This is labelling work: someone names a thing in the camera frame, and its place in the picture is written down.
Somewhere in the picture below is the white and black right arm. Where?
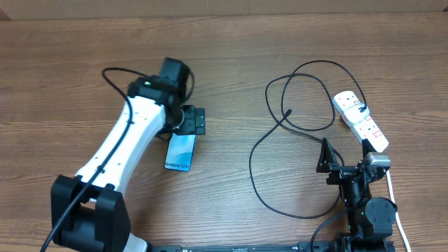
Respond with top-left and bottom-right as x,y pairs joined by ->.
309,138 -> 398,252

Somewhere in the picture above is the white charger adapter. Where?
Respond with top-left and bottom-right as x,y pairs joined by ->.
343,103 -> 370,125

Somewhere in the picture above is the black USB charger cable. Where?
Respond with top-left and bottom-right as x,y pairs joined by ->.
248,59 -> 368,221

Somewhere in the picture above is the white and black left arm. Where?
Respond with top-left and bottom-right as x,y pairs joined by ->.
41,57 -> 206,252

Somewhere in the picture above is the Samsung Galaxy smartphone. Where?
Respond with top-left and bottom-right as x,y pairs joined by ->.
164,134 -> 197,172

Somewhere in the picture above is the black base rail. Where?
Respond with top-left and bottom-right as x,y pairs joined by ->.
146,240 -> 396,252

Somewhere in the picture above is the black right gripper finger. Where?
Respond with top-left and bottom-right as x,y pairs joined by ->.
316,138 -> 339,173
361,139 -> 376,158

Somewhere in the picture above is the white power strip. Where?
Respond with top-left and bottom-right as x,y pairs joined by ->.
332,91 -> 389,152

